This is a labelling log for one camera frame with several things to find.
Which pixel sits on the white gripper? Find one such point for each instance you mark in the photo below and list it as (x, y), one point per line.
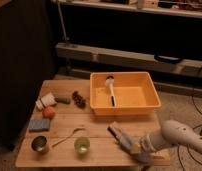
(145, 144)

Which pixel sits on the blue grey towel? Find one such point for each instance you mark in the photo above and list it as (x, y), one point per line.
(126, 142)

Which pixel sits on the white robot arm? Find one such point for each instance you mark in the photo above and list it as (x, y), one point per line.
(171, 133)

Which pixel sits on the brown wooden block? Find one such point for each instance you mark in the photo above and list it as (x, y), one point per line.
(115, 130)

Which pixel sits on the green plastic cup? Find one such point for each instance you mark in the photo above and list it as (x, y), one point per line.
(82, 145)

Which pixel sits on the orange plastic bin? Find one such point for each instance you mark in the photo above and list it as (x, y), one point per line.
(135, 94)

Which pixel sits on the white dish brush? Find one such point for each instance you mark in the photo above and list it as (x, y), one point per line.
(109, 83)

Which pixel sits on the dark grape bunch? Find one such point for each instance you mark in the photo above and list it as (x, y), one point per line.
(79, 100)

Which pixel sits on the green pickle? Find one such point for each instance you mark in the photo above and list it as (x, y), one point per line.
(63, 100)

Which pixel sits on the orange fruit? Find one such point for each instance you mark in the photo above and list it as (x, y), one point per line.
(48, 112)

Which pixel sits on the metal cup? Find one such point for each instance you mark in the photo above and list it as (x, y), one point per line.
(40, 144)

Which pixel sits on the blue sponge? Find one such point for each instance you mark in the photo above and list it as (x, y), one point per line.
(39, 125)

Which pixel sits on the grey metal beam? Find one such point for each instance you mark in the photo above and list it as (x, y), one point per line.
(127, 59)

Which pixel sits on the metal pole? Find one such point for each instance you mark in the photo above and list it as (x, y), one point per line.
(66, 38)

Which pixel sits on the upper shelf board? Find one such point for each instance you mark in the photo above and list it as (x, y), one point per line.
(131, 8)

